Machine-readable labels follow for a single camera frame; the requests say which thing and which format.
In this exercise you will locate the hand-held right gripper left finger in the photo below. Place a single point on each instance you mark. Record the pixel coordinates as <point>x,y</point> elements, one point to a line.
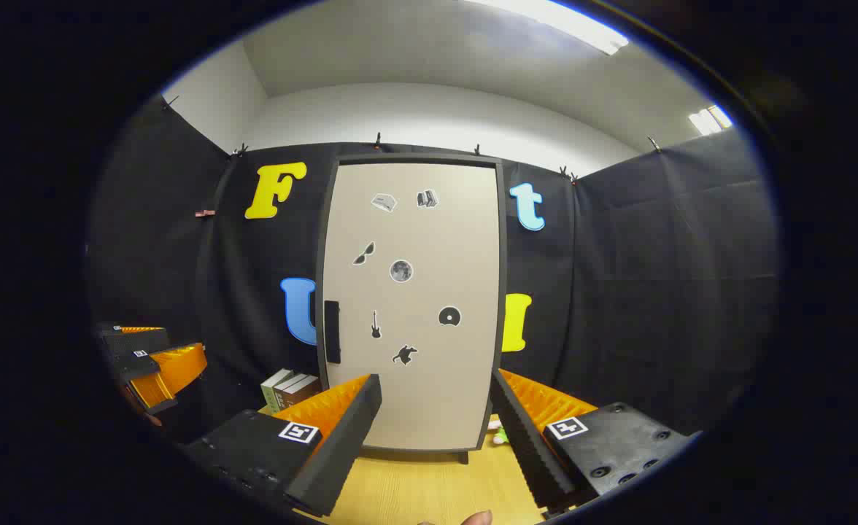
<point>349,445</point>

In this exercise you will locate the black backdrop cloth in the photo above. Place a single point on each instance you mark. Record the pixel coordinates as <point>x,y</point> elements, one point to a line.
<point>655,292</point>

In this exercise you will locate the brown book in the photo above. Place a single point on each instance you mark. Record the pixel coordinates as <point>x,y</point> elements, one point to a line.
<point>306,388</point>
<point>290,394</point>

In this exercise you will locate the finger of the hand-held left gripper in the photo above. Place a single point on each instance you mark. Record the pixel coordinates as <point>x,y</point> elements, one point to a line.
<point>133,364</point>
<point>133,343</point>

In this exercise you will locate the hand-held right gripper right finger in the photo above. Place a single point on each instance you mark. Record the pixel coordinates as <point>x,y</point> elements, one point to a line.
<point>527,445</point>

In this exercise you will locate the row of black clamps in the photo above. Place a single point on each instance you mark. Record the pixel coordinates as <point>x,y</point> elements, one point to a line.
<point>377,141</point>

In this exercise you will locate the dark grey cabinet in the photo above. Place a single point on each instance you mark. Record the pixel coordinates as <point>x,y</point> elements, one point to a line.
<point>503,255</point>

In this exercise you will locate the small ceiling light panel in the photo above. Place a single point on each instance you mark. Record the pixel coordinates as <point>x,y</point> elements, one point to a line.
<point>710,120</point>

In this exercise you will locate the light green book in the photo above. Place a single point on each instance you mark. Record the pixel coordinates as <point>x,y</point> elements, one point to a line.
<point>272,390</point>

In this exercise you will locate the green plush toy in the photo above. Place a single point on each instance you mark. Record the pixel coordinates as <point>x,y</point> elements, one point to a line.
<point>500,436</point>

